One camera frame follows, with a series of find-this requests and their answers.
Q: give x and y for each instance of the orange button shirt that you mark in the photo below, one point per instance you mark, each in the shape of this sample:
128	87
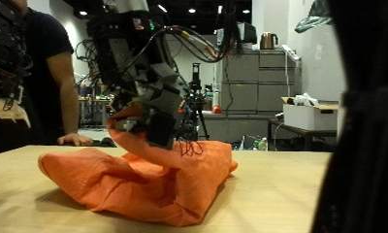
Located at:
150	184

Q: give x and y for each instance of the person in black shirt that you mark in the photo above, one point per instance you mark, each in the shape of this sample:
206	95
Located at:
42	42

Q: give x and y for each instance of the grey office desk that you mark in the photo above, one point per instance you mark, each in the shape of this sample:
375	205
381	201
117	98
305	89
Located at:
92	103

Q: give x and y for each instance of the small red object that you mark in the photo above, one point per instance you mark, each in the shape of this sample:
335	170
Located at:
216	109

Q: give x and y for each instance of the grey filing cabinet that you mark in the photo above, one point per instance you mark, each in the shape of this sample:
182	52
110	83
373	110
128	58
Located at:
258	84

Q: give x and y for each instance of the grey low cabinet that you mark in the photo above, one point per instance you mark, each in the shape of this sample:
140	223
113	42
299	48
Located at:
236	127

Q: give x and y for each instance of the grey boxy appliance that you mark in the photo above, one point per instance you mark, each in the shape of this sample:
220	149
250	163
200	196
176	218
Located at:
248	34

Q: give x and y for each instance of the copper electric kettle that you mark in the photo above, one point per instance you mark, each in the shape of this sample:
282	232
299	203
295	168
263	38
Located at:
267	42

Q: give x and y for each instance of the white power strip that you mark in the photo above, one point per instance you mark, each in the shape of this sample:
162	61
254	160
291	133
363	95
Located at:
290	53

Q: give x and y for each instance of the green plastic bottle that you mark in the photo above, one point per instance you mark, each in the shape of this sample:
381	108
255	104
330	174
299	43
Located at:
262	145

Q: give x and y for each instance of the white crumpled plastic bag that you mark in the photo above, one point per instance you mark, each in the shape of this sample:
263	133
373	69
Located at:
305	101

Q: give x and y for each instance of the white cardboard box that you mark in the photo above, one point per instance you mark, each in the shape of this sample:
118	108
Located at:
307	118

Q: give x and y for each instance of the dark side table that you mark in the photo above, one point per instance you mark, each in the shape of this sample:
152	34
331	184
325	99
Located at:
305	133

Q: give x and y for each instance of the green leafy plant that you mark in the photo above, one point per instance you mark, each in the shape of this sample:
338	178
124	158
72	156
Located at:
314	19

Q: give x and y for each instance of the black camera tripod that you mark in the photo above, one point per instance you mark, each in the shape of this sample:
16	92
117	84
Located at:
196	106

